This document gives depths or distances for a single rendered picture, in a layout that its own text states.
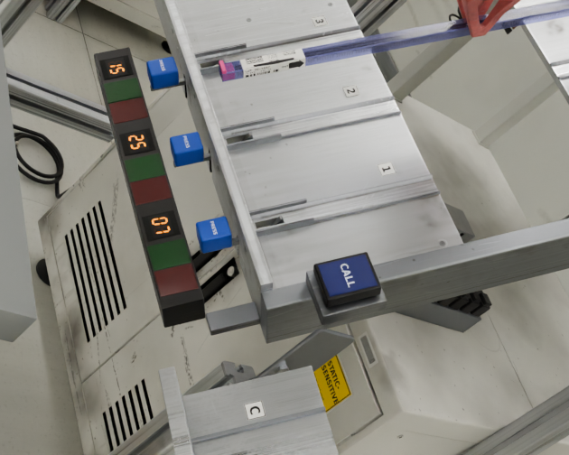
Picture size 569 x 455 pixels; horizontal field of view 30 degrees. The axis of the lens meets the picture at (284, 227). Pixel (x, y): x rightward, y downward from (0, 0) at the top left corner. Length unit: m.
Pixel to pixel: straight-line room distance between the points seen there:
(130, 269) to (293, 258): 0.69
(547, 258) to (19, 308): 0.49
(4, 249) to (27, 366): 0.83
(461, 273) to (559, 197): 2.16
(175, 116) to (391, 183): 0.68
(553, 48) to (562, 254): 0.26
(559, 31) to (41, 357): 1.01
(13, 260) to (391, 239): 0.35
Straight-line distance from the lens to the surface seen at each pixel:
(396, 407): 1.24
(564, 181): 3.16
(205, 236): 0.99
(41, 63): 2.37
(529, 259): 1.03
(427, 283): 1.00
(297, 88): 1.12
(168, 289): 0.98
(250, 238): 0.97
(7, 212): 1.00
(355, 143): 1.07
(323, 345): 0.93
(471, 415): 1.35
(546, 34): 1.22
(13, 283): 0.95
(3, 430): 1.69
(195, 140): 1.06
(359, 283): 0.92
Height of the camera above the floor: 1.21
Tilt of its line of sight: 28 degrees down
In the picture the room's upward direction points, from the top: 49 degrees clockwise
